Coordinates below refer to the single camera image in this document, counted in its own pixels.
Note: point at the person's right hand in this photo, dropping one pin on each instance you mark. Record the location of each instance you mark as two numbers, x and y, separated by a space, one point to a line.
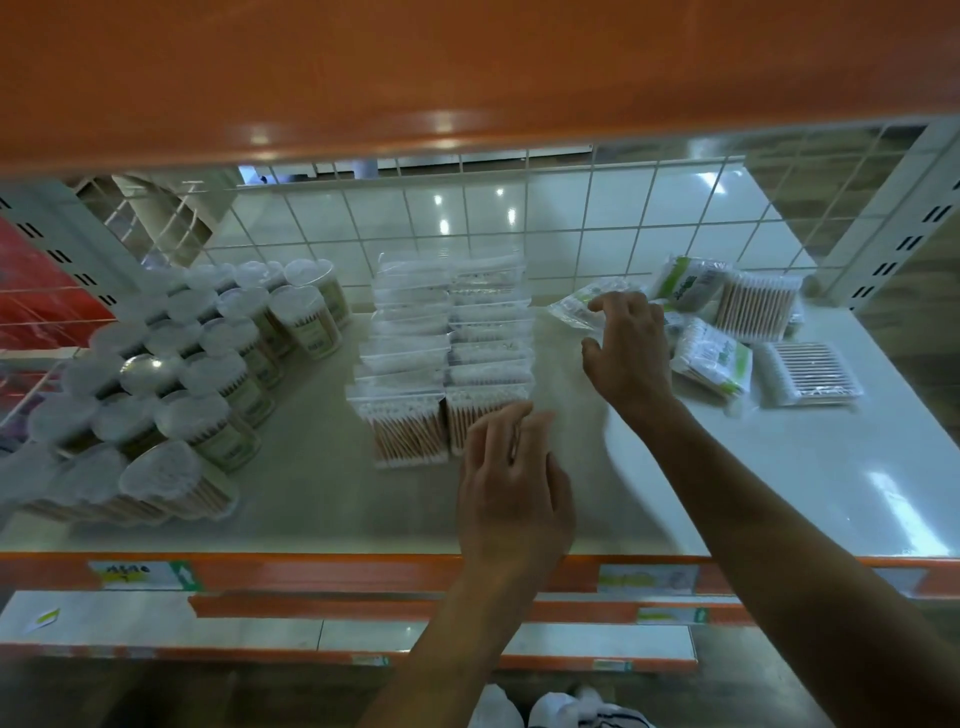
637 367

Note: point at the person's left hand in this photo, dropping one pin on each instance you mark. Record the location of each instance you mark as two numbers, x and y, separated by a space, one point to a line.
517 502

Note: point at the green-label swab packet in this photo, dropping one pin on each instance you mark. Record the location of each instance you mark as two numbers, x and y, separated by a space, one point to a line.
712 356
677 330
686 281

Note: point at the white shelf orange rail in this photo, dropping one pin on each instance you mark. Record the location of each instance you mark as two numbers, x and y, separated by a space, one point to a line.
787 465

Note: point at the white shelf board orange rim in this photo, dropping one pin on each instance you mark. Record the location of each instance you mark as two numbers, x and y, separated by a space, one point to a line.
600 641
150 626
480 67
337 607

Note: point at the person's right forearm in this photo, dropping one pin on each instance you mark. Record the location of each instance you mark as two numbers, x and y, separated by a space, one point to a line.
802 570

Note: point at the person's left forearm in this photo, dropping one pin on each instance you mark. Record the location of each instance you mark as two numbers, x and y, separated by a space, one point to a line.
442 652

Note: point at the person's white garment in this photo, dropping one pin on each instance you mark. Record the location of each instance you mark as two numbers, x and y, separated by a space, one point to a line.
555 709

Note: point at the distant white orange shelf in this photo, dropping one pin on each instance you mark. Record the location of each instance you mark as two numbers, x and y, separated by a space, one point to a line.
420 161

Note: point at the narrow green price label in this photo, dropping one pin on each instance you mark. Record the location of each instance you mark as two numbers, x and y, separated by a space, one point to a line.
671 615

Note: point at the plain white price label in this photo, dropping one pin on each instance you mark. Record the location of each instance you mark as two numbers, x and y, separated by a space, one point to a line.
900 581

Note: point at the price label green arrow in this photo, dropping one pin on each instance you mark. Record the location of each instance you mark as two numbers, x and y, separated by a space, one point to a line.
142 576

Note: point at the small green white tag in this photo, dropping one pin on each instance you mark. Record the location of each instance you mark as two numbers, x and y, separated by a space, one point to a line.
43 619

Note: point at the white slotted end post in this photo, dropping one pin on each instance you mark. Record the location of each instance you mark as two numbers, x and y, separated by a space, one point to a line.
900 240

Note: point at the white slotted shelf post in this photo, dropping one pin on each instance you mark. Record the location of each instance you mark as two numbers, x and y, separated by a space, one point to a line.
52 240

